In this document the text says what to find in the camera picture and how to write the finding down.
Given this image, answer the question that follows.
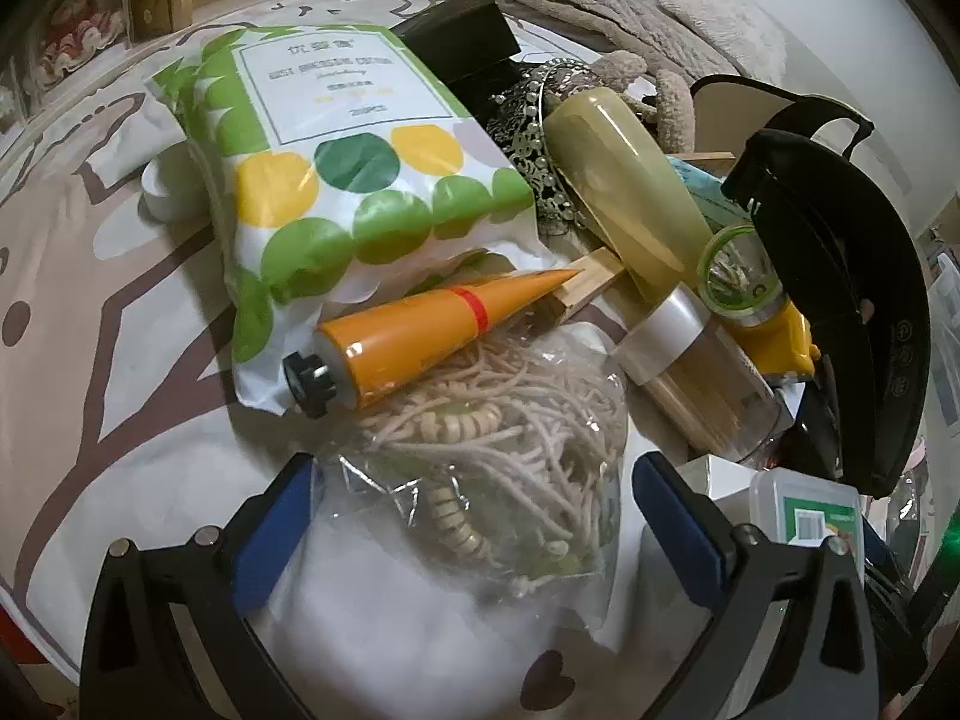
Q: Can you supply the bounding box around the beige plush toy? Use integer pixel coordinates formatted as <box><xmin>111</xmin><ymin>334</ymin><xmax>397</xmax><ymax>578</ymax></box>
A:
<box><xmin>591</xmin><ymin>50</ymin><xmax>700</xmax><ymax>156</ymax></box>

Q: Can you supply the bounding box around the boxed teddy bear red outfit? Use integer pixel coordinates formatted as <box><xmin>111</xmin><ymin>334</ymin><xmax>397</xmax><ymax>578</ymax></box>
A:
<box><xmin>28</xmin><ymin>0</ymin><xmax>141</xmax><ymax>92</ymax></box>

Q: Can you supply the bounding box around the teal packet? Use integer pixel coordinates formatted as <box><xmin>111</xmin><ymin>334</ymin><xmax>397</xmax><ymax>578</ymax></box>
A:
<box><xmin>666</xmin><ymin>157</ymin><xmax>752</xmax><ymax>231</ymax></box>

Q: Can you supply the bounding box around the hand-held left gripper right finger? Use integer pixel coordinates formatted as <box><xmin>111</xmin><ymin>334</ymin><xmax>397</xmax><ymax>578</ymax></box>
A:
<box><xmin>634</xmin><ymin>454</ymin><xmax>878</xmax><ymax>720</ymax></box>

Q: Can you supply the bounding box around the white round cap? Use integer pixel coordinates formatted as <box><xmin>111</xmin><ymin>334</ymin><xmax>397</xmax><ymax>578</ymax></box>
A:
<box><xmin>141</xmin><ymin>141</ymin><xmax>220</xmax><ymax>224</ymax></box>

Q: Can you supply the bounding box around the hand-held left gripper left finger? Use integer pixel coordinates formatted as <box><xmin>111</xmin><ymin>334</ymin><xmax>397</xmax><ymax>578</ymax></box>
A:
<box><xmin>79</xmin><ymin>454</ymin><xmax>323</xmax><ymax>720</ymax></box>

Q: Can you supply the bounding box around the wooden stick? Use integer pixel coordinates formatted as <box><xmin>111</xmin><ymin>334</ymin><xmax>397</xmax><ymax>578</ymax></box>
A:
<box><xmin>538</xmin><ymin>254</ymin><xmax>629</xmax><ymax>325</ymax></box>

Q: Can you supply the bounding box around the yellow toy with green lid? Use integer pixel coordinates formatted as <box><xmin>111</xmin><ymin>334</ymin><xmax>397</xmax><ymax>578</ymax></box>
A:
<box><xmin>696</xmin><ymin>228</ymin><xmax>820</xmax><ymax>377</ymax></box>

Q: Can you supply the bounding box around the gold bottle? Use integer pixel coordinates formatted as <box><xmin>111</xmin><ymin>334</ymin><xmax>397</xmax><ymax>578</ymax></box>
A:
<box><xmin>543</xmin><ymin>85</ymin><xmax>715</xmax><ymax>302</ymax></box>

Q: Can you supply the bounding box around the clear jar of wooden sticks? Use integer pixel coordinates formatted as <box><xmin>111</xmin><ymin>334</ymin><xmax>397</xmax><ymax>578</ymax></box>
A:
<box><xmin>613</xmin><ymin>284</ymin><xmax>790</xmax><ymax>464</ymax></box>

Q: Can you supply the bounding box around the plastic box with green label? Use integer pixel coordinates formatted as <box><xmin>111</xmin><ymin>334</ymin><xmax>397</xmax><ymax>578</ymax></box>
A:
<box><xmin>748</xmin><ymin>466</ymin><xmax>865</xmax><ymax>550</ymax></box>

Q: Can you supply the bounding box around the small white box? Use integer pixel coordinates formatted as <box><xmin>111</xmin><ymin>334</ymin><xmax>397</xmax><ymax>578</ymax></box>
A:
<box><xmin>688</xmin><ymin>453</ymin><xmax>760</xmax><ymax>505</ymax></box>

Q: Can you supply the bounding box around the black box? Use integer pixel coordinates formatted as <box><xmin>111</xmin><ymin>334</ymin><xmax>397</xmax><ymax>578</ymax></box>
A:
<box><xmin>389</xmin><ymin>0</ymin><xmax>527</xmax><ymax>115</ymax></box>

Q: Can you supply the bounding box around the green dotted cotton pad packet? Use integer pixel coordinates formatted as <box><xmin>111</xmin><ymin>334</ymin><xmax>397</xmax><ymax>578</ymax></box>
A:
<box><xmin>142</xmin><ymin>22</ymin><xmax>542</xmax><ymax>415</ymax></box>

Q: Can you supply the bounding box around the orange tube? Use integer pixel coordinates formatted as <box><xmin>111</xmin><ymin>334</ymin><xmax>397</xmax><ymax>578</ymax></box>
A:
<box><xmin>283</xmin><ymin>268</ymin><xmax>584</xmax><ymax>420</ymax></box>

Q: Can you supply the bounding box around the clear bag of beige cords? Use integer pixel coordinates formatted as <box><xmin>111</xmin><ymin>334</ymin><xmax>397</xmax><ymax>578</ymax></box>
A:
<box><xmin>313</xmin><ymin>321</ymin><xmax>629</xmax><ymax>651</ymax></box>

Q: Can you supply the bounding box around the silver tiara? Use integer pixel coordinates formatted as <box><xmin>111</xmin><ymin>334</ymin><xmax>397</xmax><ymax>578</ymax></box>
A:
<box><xmin>486</xmin><ymin>58</ymin><xmax>595</xmax><ymax>239</ymax></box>

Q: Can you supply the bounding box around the white fluffy pillow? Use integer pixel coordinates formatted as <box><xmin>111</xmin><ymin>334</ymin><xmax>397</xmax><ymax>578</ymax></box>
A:
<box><xmin>658</xmin><ymin>0</ymin><xmax>790</xmax><ymax>77</ymax></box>

